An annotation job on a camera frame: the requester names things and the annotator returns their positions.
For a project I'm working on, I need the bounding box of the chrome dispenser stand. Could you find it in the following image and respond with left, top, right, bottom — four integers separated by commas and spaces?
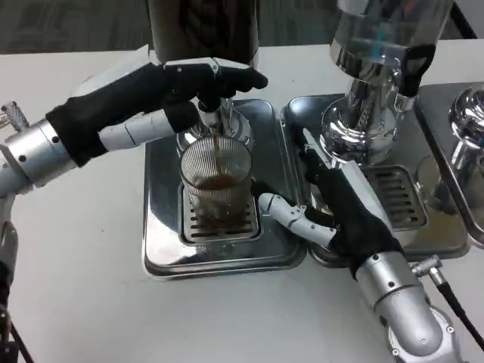
434, 85, 484, 213

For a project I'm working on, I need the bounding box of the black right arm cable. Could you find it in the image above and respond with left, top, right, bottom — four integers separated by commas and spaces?
410, 255, 484, 363

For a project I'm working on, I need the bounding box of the steel drip grid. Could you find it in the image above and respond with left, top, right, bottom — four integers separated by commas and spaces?
181, 185, 263, 243
362, 166, 428, 231

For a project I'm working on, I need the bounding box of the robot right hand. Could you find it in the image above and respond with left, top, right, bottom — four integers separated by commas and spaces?
252, 126, 404, 281

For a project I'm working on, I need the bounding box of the left arm cable connector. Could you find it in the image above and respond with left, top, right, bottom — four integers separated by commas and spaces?
0, 101, 28, 132

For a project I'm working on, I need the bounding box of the steel drip tray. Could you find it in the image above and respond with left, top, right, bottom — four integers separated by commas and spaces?
142, 98, 308, 281
279, 94, 472, 268
414, 83, 484, 249

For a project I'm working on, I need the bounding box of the dark drink dispenser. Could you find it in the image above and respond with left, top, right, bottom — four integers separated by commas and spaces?
147, 0, 261, 152

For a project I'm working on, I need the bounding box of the clear ribbed glass cup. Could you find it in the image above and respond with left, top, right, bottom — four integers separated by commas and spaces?
179, 136, 253, 225

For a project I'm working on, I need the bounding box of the black tap handle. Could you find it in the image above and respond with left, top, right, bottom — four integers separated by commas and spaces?
395, 44, 436, 110

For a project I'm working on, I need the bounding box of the clear drink dispenser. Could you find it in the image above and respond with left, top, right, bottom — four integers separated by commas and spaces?
320, 0, 455, 166

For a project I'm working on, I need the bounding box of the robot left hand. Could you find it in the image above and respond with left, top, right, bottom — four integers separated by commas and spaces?
45, 43, 269, 168

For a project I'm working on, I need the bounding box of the black tap of dark dispenser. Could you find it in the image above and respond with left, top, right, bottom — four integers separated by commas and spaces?
196, 96, 224, 134

